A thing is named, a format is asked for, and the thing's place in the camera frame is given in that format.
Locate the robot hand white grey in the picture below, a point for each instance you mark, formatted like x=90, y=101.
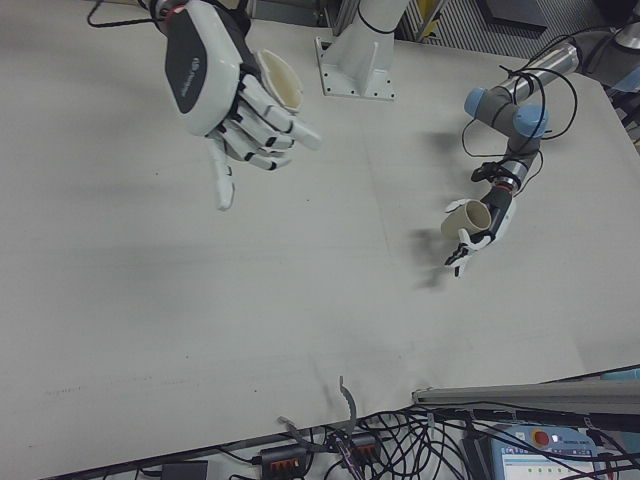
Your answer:
x=502, y=217
x=200, y=70

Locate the beige plastic cup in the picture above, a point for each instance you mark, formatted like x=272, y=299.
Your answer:
x=465, y=220

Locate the white ribbed plastic cup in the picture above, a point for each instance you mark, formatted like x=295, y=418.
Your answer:
x=282, y=80

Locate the UR5e robot arm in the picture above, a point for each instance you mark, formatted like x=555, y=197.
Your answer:
x=159, y=6
x=500, y=107

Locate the light blue plastic bin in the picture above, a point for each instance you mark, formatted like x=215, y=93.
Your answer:
x=622, y=374

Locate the grey box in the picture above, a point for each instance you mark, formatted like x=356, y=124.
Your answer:
x=515, y=10

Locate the robot teach pendant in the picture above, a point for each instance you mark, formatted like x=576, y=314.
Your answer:
x=540, y=450

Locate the black orange power strip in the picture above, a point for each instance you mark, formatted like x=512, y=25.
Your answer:
x=285, y=457
x=364, y=446

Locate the black power adapter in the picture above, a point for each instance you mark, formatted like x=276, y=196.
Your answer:
x=185, y=471

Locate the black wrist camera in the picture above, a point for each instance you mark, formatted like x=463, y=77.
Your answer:
x=485, y=172

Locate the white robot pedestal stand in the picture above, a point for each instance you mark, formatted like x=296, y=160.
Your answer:
x=357, y=65

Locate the aluminium profile rail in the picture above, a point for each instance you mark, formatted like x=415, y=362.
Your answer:
x=525, y=392

